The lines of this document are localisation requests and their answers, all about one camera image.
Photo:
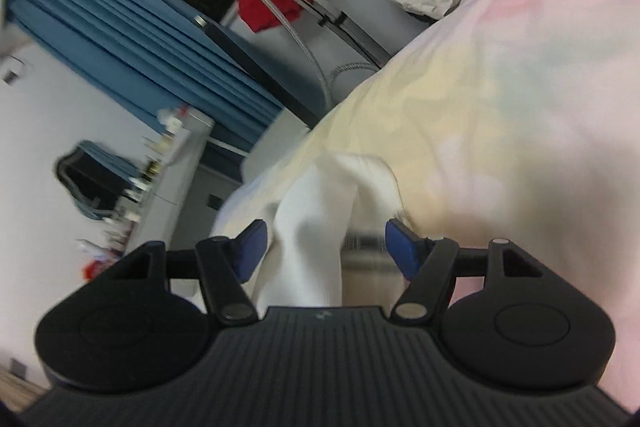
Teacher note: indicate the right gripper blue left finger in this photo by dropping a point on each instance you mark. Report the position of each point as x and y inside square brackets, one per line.
[226, 264]

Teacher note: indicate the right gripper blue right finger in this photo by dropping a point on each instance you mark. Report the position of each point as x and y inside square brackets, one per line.
[428, 267]

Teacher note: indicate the white knit trousers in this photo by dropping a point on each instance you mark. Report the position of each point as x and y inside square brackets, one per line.
[325, 229]

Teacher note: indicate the white desk with items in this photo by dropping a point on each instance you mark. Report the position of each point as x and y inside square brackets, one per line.
[150, 209]

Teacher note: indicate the black chair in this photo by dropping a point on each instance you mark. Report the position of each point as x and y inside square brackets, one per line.
[95, 178]

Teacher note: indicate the pastel patchwork bed cover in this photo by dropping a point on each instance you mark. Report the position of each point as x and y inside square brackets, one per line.
[517, 119]

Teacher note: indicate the blue curtain left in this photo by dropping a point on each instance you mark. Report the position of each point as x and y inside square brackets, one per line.
[148, 55]

